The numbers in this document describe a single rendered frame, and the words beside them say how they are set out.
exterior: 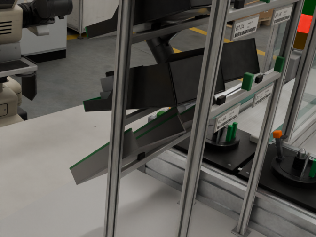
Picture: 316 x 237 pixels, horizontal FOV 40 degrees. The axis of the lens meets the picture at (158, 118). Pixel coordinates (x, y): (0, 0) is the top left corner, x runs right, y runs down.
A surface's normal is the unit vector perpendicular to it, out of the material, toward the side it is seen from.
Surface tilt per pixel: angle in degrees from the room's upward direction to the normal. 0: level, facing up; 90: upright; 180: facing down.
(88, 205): 0
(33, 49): 90
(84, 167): 90
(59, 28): 90
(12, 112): 98
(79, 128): 0
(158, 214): 0
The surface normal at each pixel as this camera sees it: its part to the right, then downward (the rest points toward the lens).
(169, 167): -0.59, 0.30
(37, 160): 0.11, -0.89
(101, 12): 0.69, 0.40
